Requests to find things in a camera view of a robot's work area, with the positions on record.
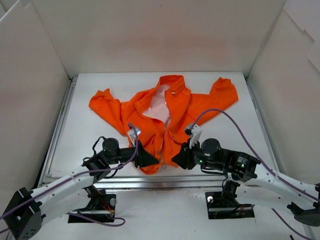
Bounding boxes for orange zip jacket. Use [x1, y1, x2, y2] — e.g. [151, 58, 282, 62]
[88, 75, 239, 175]

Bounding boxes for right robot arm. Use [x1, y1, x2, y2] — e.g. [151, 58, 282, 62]
[172, 138, 320, 227]

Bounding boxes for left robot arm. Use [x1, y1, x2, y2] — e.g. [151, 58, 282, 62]
[0, 138, 160, 240]

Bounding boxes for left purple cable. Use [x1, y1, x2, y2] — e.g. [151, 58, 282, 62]
[0, 122, 140, 232]

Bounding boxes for purple cable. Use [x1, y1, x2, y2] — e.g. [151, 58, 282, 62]
[188, 108, 320, 238]
[0, 122, 140, 232]

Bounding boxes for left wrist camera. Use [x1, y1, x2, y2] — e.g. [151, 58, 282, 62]
[127, 126, 141, 147]

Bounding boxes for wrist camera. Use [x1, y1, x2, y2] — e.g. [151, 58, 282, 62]
[127, 126, 141, 147]
[184, 123, 202, 149]

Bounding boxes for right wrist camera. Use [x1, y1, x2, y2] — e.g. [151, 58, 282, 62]
[184, 123, 202, 149]

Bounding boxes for aluminium table frame rail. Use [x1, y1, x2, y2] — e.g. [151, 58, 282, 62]
[39, 72, 278, 190]

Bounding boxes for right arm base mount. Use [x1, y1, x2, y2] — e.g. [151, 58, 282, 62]
[205, 180, 255, 220]

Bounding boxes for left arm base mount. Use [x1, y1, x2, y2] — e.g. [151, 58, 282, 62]
[68, 189, 117, 223]

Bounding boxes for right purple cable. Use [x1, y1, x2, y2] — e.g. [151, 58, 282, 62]
[188, 108, 320, 238]

